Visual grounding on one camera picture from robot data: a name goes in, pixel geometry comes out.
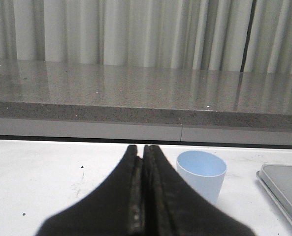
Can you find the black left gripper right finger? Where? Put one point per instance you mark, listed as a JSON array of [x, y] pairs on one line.
[[173, 208]]

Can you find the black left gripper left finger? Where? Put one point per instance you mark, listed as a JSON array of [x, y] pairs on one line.
[[114, 208]]

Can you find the light blue plastic cup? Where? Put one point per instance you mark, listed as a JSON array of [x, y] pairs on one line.
[[204, 172]]

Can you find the silver electronic kitchen scale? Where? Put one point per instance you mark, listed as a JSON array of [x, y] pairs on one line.
[[277, 182]]

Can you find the grey stone counter ledge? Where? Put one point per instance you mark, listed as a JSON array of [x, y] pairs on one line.
[[70, 100]]

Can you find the white pleated curtain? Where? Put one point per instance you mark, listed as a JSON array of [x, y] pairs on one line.
[[229, 35]]

